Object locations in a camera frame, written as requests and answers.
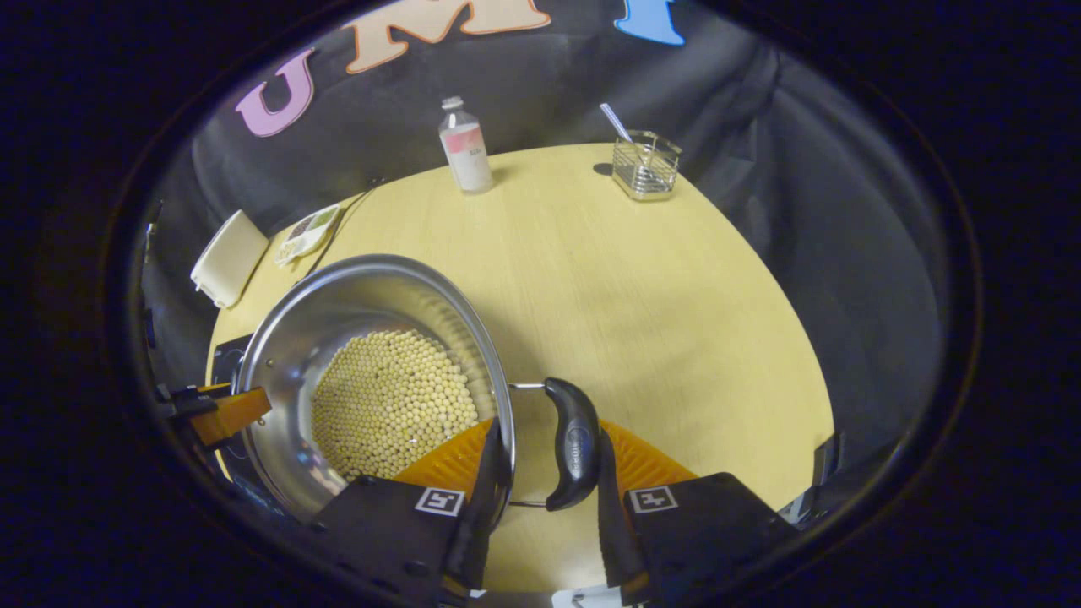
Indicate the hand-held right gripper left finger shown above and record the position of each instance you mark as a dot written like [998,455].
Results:
[397,540]

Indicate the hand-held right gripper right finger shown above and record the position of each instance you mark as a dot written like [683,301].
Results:
[701,532]

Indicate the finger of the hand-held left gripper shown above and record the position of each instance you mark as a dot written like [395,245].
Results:
[232,412]

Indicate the black induction cooktop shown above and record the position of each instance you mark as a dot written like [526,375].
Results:
[226,363]

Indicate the stainless steel pot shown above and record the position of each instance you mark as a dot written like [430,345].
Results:
[355,295]

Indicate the pile of soybeans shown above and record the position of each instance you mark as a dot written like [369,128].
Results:
[393,405]

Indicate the white toaster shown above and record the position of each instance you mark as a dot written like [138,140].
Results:
[228,257]

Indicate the clear bottle with pink label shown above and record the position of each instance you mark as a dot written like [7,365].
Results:
[469,156]

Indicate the striped drinking straw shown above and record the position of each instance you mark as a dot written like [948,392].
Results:
[615,122]

